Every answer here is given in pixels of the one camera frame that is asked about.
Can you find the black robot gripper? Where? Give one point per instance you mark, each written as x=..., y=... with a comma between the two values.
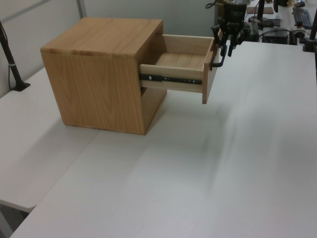
x=234, y=12

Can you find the dark device with green part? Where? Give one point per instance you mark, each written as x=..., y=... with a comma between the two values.
x=251, y=33

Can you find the black stand with round base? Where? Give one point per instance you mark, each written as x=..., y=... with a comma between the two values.
x=260, y=17

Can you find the brown desk mat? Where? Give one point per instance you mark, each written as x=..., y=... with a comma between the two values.
x=266, y=10

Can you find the black electronics box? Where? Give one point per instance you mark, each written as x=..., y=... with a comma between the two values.
x=276, y=36

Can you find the silver and black desk device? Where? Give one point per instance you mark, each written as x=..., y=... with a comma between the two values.
x=297, y=33

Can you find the black computer keyboard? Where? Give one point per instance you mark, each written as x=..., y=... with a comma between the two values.
x=302, y=17

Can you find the black clamp pole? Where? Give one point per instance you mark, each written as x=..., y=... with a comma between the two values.
x=312, y=32

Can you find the light oak wooden cabinet box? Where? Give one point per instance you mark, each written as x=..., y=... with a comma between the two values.
x=94, y=86

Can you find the black metal drawer slide rail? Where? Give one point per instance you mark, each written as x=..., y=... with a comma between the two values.
x=173, y=79

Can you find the black camera pole with base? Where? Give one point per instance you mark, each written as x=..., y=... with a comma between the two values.
x=11, y=62

